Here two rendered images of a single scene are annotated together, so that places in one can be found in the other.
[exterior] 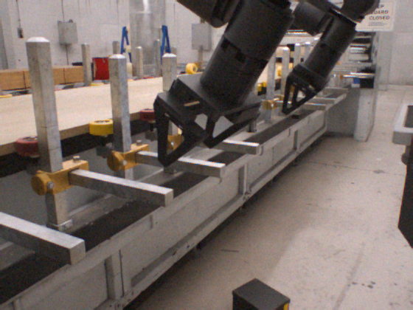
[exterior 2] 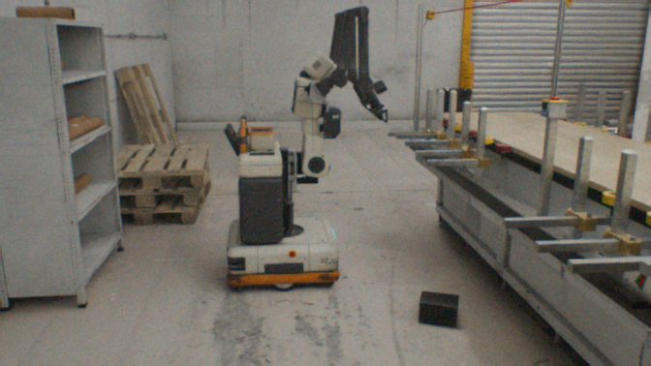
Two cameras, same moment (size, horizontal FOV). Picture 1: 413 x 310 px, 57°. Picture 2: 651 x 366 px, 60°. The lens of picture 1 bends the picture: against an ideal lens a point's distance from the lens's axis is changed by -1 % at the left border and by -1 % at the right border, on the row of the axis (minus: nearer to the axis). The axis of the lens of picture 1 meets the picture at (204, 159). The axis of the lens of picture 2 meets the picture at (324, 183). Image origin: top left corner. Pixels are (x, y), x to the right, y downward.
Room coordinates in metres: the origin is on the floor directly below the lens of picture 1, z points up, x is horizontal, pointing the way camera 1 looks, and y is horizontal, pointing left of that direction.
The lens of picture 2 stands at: (3.27, -2.32, 1.46)
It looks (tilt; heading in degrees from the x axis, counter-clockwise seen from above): 14 degrees down; 145
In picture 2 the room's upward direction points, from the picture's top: straight up
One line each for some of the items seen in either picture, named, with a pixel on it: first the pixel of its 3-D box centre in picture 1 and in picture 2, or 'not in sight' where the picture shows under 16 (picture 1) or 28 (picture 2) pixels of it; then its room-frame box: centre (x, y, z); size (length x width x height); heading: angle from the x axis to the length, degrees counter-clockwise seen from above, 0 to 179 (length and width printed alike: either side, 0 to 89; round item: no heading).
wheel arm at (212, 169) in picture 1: (155, 160); (451, 153); (1.06, 0.14, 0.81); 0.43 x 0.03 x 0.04; 61
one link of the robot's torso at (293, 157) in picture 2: not in sight; (307, 166); (0.38, -0.43, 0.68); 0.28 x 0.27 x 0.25; 151
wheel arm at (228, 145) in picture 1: (198, 142); (466, 163); (1.28, 0.02, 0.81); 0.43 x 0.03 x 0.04; 61
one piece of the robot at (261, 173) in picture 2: not in sight; (265, 183); (0.31, -0.68, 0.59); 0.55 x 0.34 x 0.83; 151
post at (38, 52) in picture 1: (49, 146); (450, 129); (0.85, 0.36, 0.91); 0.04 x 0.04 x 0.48; 61
